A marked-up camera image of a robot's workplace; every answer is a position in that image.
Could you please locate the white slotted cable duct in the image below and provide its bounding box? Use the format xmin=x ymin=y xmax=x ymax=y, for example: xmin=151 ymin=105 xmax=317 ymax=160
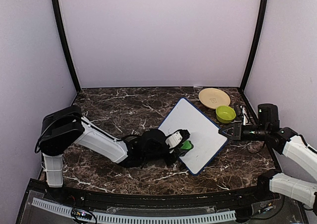
xmin=31 ymin=198 xmax=236 ymax=224

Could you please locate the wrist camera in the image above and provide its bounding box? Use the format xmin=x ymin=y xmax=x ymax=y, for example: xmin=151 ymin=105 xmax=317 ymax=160
xmin=233 ymin=103 xmax=253 ymax=125
xmin=165 ymin=129 xmax=190 ymax=150

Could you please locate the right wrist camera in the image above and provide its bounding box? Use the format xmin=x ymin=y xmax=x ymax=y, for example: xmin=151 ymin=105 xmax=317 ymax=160
xmin=233 ymin=103 xmax=253 ymax=125

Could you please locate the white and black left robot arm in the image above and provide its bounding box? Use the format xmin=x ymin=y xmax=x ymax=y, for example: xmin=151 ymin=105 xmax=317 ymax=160
xmin=35 ymin=105 xmax=194 ymax=202

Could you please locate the black left frame post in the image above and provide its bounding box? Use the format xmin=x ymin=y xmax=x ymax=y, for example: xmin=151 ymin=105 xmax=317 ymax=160
xmin=51 ymin=0 xmax=81 ymax=94

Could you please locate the green bone shaped eraser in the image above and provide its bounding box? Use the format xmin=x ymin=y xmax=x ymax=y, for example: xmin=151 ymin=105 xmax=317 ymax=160
xmin=180 ymin=140 xmax=194 ymax=151

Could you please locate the blue framed whiteboard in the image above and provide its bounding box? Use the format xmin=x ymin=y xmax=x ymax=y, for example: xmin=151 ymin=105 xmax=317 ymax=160
xmin=158 ymin=98 xmax=228 ymax=175

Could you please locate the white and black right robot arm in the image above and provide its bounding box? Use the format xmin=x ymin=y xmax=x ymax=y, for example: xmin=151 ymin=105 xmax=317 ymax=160
xmin=218 ymin=104 xmax=317 ymax=212

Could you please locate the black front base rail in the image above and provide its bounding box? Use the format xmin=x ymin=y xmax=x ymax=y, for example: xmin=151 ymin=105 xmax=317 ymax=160
xmin=28 ymin=179 xmax=282 ymax=210

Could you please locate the lime green bowl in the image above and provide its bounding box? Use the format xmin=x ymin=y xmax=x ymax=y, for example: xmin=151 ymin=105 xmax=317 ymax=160
xmin=215 ymin=106 xmax=236 ymax=124

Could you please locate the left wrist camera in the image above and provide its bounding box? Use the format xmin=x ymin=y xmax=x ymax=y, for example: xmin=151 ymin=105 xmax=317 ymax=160
xmin=165 ymin=129 xmax=190 ymax=150

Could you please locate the black right frame post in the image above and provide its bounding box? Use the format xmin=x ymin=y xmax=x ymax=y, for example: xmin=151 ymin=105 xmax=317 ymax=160
xmin=239 ymin=0 xmax=268 ymax=93

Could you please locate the beige plate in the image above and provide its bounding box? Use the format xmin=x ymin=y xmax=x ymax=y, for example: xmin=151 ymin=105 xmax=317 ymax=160
xmin=198 ymin=88 xmax=231 ymax=110

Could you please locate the black frame post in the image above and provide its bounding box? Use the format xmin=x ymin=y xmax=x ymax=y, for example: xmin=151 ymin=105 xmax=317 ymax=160
xmin=51 ymin=0 xmax=81 ymax=94
xmin=239 ymin=0 xmax=268 ymax=93

